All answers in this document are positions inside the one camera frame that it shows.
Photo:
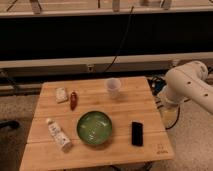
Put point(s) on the white plastic bottle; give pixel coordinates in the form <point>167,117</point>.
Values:
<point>59,136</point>

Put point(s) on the wooden folding table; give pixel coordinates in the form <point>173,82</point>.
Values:
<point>135,103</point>

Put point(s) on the green ceramic bowl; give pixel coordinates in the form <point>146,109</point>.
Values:
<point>94,128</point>

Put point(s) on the black rectangular block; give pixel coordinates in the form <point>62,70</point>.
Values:
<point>137,134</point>

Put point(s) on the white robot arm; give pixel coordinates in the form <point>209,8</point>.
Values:
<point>187,81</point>

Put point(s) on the small white packet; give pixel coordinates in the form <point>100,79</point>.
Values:
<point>61,95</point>

